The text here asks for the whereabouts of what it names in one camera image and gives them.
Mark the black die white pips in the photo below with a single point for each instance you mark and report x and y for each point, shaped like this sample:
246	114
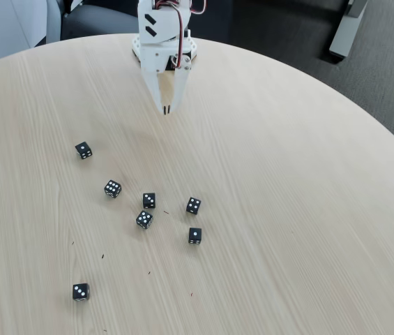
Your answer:
83	150
81	292
195	236
113	188
193	206
149	200
144	220

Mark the dark grey chair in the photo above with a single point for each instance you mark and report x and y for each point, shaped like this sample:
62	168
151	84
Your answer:
99	21

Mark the grey desk leg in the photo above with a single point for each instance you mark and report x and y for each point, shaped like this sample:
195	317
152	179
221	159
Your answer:
344	31

